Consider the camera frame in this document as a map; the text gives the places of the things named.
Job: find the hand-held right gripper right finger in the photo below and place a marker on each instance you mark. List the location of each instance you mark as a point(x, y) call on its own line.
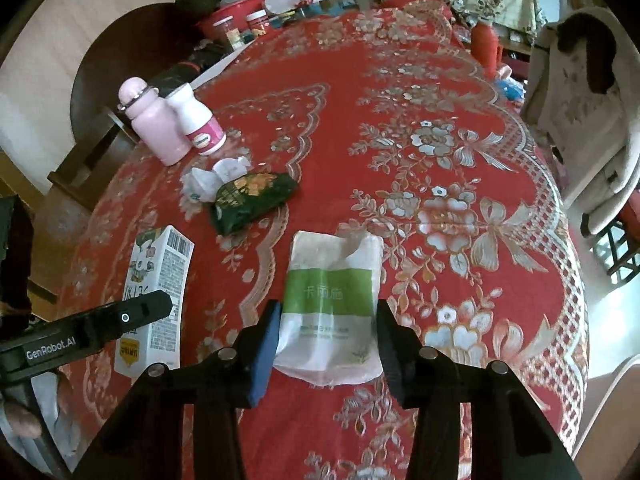
point(395, 355)

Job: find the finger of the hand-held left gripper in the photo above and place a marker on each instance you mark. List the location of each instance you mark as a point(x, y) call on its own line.
point(130, 317)

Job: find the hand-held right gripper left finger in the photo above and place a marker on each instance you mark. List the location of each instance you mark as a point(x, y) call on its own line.
point(264, 355)

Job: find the white milk carton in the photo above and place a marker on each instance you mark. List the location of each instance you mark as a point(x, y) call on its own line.
point(160, 270)

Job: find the white green pouch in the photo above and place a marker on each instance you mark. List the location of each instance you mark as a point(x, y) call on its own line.
point(330, 300)

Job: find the person's left hand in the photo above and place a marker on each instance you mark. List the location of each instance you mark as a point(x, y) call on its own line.
point(20, 417)

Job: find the person's grey clothing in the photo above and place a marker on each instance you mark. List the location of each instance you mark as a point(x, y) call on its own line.
point(55, 435)

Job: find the dark green snack packet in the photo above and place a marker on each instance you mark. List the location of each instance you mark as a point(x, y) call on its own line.
point(250, 200)

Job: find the wooden chair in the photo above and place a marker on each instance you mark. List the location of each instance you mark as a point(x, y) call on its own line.
point(85, 160)

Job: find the crumpled white tissue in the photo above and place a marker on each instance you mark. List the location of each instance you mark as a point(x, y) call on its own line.
point(215, 175)

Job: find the red floral tablecloth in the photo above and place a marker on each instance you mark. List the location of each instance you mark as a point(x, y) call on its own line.
point(325, 170)

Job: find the white pill bottle pink label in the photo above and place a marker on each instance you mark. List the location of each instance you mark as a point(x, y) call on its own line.
point(200, 122)

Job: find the red cushioned stool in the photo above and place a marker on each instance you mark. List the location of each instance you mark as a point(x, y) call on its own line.
point(620, 240)

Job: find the white paper strip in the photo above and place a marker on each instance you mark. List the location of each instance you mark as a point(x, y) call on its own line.
point(215, 67)

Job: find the blue plastic bag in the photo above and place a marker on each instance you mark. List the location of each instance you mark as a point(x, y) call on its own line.
point(509, 89)

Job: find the beige coat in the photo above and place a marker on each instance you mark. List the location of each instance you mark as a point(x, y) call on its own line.
point(575, 125)

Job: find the red thermos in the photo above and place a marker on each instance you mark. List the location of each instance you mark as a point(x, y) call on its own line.
point(485, 47)

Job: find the red basin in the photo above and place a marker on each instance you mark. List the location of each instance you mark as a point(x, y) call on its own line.
point(230, 10)

